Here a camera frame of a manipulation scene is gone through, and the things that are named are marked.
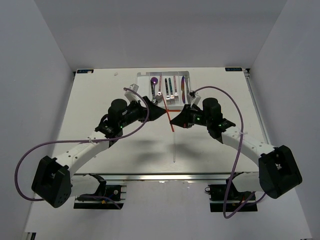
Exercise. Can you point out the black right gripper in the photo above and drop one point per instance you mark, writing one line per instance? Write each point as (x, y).
(183, 119)

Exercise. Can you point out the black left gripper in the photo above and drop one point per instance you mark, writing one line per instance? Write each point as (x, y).
(155, 111)

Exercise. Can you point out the black handle spoon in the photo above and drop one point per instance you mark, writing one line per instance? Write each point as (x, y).
(154, 99)

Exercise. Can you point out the pink handle spoon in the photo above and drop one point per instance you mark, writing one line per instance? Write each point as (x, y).
(159, 93)

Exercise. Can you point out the black handle fork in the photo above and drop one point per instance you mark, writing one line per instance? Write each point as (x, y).
(168, 97)

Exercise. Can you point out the clear chopstick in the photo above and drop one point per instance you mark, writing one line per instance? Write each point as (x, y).
(174, 147)

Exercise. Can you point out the teal handle fork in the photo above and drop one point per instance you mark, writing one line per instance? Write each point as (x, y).
(172, 97)

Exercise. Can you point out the pink handle fork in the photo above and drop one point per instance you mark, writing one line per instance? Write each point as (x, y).
(176, 94)

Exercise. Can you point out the iridescent purple spoon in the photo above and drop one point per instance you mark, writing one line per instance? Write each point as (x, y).
(155, 80)

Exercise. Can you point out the silver ornate knife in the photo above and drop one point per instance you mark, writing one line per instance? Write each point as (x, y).
(187, 83)

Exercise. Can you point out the iridescent rainbow knife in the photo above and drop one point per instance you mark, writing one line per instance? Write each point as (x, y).
(182, 87)

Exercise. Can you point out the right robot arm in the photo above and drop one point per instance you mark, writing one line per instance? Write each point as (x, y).
(277, 172)

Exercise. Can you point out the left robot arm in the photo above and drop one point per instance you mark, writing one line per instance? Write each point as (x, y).
(55, 178)

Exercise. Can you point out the white cutlery tray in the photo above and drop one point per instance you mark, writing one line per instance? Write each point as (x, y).
(143, 81)

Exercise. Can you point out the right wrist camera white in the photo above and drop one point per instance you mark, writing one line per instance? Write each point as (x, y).
(193, 98)

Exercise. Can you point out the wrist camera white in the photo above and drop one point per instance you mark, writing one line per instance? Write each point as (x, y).
(131, 92)
(193, 98)

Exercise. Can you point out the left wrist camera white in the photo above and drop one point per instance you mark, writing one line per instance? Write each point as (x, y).
(131, 92)

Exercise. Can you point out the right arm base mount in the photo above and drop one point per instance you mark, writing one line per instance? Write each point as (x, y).
(216, 193)

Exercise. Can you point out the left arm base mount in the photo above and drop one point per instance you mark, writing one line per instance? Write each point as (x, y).
(93, 192)

